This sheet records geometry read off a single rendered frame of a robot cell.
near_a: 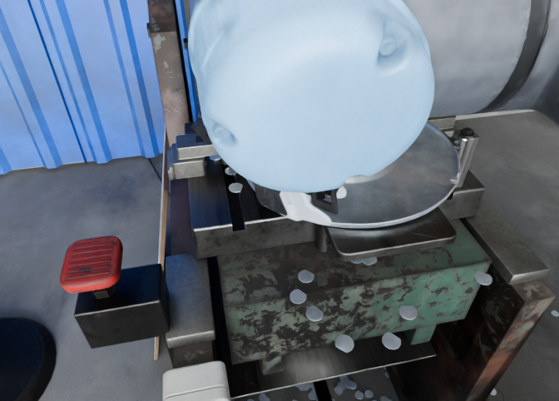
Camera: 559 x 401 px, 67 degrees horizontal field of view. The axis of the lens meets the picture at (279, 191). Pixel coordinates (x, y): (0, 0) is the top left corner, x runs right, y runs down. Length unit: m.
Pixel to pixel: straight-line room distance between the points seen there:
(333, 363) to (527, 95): 0.78
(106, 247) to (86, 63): 1.40
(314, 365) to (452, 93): 0.78
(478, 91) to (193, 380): 0.46
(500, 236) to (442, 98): 0.58
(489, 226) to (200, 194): 0.46
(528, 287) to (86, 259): 0.59
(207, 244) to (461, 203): 0.39
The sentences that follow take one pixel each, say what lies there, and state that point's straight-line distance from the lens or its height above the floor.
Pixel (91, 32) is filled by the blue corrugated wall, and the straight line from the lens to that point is 1.81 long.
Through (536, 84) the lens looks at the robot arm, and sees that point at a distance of 0.19.
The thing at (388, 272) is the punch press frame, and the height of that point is 0.64.
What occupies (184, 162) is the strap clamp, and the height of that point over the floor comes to 0.73.
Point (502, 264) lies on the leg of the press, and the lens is 0.70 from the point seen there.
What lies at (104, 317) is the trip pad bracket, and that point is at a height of 0.69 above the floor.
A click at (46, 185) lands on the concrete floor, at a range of 2.04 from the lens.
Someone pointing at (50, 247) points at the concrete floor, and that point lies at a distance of 1.73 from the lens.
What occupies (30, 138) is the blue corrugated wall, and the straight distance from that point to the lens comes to 2.06.
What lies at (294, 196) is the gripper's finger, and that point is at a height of 0.85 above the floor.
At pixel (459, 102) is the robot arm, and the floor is 1.03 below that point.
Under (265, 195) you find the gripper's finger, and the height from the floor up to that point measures 0.87.
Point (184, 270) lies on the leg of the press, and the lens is 0.62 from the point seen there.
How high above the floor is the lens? 1.11
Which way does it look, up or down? 39 degrees down
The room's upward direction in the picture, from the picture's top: straight up
